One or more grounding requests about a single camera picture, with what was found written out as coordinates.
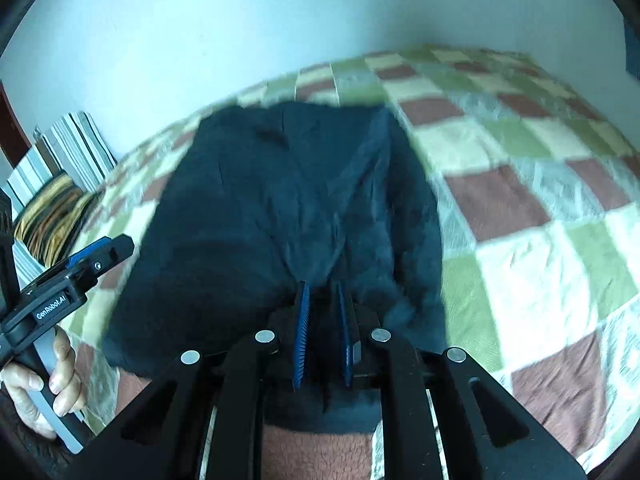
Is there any person's left hand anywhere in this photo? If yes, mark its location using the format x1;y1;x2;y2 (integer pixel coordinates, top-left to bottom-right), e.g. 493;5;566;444
0;326;87;436

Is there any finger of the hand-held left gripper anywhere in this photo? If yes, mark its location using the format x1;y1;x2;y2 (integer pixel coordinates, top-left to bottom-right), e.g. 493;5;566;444
75;234;136;292
65;238;115;268

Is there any black quilted jacket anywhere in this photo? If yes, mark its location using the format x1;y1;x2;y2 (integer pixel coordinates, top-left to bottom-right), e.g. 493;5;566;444
102;97;448;436

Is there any brown wooden headboard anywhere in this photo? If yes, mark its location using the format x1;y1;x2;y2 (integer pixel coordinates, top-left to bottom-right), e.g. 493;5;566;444
0;80;33;171

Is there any yellow black striped cushion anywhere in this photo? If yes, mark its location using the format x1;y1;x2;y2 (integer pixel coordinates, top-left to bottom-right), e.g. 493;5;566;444
12;172;103;267

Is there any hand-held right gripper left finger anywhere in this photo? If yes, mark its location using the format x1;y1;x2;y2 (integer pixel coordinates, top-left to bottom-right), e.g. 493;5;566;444
92;280;312;480

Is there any grey striped pillow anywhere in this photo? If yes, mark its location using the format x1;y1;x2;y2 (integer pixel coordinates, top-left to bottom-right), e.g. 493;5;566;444
0;111;119;286

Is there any checkered patchwork bedspread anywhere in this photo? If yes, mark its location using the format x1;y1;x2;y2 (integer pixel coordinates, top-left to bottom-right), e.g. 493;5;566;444
65;42;640;480

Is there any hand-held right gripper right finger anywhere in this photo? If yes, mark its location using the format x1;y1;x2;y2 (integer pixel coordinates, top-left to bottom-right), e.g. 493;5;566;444
331;280;587;480

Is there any person's left forearm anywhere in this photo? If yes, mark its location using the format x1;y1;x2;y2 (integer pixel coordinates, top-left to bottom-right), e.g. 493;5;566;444
0;392;76;468

